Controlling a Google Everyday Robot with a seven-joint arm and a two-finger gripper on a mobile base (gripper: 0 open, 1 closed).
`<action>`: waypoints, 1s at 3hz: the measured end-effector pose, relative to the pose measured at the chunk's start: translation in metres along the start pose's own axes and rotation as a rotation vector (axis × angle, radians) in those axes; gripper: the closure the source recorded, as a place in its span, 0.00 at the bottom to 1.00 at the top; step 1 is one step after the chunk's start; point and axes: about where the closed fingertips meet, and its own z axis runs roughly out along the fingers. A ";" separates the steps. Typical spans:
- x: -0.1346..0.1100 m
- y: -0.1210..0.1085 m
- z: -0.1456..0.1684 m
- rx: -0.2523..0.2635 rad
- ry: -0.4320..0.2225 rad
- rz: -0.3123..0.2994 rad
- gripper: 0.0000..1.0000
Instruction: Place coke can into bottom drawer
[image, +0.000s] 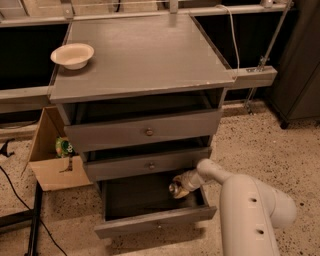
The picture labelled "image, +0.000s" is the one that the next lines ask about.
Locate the white bowl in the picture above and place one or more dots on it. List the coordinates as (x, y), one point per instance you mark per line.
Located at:
(72, 56)

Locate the green chip bag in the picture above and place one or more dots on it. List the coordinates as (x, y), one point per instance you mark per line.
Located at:
(63, 148)

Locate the grey metal rail frame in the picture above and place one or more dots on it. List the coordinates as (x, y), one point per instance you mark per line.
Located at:
(17, 13)

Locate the grey drawer cabinet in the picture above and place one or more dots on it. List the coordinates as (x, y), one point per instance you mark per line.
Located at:
(142, 67)

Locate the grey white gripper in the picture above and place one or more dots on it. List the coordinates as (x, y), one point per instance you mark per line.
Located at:
(189, 182)

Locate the grey top drawer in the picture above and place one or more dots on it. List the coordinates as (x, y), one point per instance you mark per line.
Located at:
(146, 130)

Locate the diagonal metal rod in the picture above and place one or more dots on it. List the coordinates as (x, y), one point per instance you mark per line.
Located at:
(263, 60)

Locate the grey drawer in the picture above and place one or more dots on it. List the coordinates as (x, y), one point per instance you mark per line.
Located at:
(145, 164)
(144, 203)
(146, 130)

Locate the black metal floor stand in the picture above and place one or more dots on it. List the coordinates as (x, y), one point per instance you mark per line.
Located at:
(27, 218)

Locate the cardboard box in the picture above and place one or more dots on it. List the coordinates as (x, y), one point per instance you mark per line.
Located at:
(51, 171)

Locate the red coke can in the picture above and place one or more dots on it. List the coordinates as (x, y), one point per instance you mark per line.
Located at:
(174, 186)

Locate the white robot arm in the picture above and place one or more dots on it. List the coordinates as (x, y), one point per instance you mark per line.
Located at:
(250, 210)

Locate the grey middle drawer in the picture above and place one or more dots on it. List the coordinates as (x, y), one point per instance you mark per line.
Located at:
(145, 164)

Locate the dark grey cabinet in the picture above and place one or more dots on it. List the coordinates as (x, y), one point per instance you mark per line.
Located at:
(295, 94)

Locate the grey bottom drawer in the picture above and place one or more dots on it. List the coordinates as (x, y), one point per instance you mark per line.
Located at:
(144, 203)

